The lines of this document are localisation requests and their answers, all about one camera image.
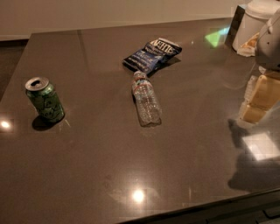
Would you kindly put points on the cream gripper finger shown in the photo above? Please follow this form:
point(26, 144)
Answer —
point(266, 93)
point(250, 114)

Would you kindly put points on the clear plastic water bottle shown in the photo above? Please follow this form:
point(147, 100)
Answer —
point(147, 105)

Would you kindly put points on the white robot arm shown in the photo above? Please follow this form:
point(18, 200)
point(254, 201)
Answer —
point(267, 57)

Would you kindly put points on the white lidded container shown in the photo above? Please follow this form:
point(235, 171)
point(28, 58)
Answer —
point(256, 14)

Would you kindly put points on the dark box behind container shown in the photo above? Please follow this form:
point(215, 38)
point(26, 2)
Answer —
point(235, 24)

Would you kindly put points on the blue chip bag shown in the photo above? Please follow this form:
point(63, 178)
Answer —
point(152, 56)

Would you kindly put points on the green soda can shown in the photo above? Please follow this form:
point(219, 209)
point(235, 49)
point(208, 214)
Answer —
point(43, 96)

